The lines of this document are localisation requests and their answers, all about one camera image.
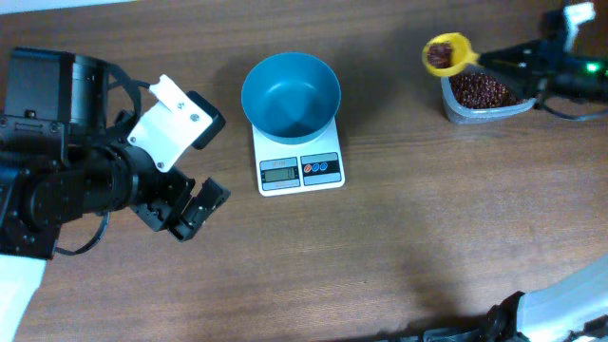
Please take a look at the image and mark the aluminium frame rail base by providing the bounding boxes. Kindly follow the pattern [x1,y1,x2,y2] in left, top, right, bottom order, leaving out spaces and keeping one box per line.
[373,327,497,342]

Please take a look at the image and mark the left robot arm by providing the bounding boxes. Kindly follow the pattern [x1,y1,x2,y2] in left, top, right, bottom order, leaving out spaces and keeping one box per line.
[1,47,230,341]

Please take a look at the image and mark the white digital kitchen scale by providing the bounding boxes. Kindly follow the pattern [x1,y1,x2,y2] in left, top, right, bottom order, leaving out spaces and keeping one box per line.
[252,119,346,197]

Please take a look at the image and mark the red beans in container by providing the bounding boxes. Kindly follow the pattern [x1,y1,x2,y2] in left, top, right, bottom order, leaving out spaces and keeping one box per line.
[448,72,523,109]

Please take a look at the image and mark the left black cable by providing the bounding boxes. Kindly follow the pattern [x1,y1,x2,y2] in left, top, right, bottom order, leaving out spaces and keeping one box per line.
[54,211,113,257]

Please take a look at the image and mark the red beans in scoop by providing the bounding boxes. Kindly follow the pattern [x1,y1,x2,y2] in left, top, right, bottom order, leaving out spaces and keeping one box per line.
[427,42,453,68]

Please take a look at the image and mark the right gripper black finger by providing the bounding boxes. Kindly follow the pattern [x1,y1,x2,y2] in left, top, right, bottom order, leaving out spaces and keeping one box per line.
[478,41,535,65]
[478,61,534,98]

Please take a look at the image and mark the clear plastic container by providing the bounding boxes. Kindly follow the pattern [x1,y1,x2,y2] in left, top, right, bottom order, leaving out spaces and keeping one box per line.
[440,66,536,124]

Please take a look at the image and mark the teal plastic bowl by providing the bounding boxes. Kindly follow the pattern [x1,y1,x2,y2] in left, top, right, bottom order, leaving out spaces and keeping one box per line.
[241,52,342,144]

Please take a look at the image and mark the yellow measuring scoop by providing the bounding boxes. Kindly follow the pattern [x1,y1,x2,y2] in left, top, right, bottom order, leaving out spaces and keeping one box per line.
[422,32,480,77]

